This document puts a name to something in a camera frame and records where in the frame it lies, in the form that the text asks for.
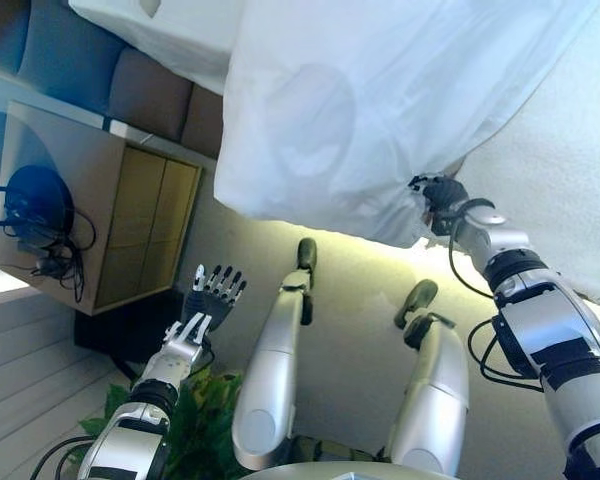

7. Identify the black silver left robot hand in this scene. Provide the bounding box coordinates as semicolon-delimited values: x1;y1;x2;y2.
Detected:
164;263;249;352

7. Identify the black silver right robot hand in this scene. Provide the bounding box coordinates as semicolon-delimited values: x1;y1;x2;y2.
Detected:
407;173;471;237

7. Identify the white duvet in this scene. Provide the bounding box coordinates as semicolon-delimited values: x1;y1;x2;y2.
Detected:
212;0;600;316

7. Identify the silver left robot leg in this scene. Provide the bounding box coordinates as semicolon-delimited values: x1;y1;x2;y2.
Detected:
231;238;317;471

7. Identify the silver robot leg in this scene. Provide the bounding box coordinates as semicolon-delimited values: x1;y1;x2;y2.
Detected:
387;279;470;474
231;238;317;471

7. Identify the wooden nightstand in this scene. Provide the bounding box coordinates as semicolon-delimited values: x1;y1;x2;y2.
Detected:
0;99;204;316

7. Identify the green leafy plant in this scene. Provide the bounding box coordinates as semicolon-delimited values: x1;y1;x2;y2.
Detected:
79;372;251;480

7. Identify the silver right robot leg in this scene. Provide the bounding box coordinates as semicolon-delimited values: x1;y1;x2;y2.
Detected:
387;279;470;474

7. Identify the grey robot torso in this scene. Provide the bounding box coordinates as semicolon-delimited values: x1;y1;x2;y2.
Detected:
252;459;421;480

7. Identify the dark blue round disc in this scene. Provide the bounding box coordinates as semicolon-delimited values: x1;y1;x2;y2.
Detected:
4;164;76;236

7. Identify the white fitted mattress sheet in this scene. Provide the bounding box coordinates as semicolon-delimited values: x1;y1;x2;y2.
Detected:
68;0;241;96

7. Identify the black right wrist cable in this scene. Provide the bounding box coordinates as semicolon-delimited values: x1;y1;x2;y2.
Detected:
447;197;549;394

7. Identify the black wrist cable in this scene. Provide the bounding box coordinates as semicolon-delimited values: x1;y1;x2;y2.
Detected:
29;433;99;480
447;197;549;394

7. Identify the black cable tangle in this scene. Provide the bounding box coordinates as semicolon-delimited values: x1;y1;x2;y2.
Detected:
0;183;97;305

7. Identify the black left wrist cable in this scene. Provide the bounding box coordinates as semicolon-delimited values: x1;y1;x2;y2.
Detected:
29;433;99;480

